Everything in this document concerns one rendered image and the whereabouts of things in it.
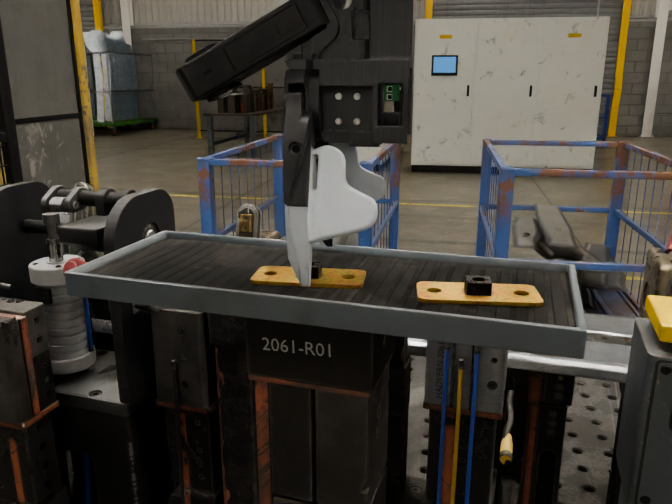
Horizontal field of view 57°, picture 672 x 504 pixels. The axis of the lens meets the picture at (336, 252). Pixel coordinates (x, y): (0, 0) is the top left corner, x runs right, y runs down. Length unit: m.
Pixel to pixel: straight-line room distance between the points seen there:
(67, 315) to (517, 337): 0.53
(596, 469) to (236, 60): 0.89
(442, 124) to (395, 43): 8.25
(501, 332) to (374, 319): 0.08
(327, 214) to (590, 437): 0.88
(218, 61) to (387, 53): 0.11
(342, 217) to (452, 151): 8.31
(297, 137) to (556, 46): 8.39
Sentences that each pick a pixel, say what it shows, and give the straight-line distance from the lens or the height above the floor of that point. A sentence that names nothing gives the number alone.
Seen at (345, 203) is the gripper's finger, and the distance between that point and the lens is 0.40.
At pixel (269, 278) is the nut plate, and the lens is 0.46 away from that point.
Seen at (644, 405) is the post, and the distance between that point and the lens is 0.46.
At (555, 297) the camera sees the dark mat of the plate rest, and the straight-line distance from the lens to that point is 0.46.
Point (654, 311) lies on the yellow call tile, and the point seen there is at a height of 1.16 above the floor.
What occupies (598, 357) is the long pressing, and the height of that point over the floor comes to 1.00.
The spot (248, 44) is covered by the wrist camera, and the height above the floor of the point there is 1.33.
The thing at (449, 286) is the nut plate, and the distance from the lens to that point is 0.45.
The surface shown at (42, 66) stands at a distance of 4.27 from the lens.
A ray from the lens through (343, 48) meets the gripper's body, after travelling 0.43.
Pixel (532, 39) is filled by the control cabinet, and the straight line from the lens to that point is 8.71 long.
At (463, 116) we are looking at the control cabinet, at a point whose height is 0.77.
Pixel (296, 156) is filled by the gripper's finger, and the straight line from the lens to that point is 0.39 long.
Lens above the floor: 1.31
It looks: 16 degrees down
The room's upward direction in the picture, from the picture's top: straight up
